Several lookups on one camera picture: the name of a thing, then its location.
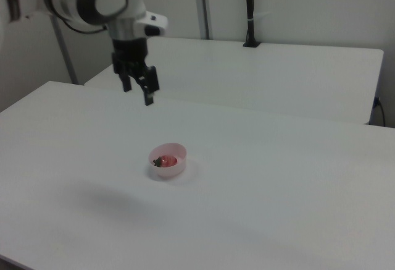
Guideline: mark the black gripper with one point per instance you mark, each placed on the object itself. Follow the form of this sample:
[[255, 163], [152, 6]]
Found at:
[[129, 52]]

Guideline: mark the red toy strawberry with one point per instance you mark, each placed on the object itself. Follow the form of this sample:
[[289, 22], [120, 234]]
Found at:
[[168, 161]]

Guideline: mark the pink plastic bowl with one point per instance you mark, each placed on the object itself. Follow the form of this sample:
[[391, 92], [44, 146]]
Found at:
[[172, 172]]

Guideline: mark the grey aluminium partition post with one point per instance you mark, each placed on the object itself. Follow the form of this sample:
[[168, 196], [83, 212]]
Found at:
[[203, 4], [66, 57]]

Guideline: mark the black camera pole with base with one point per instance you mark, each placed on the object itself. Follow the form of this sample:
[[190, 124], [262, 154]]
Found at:
[[250, 10]]

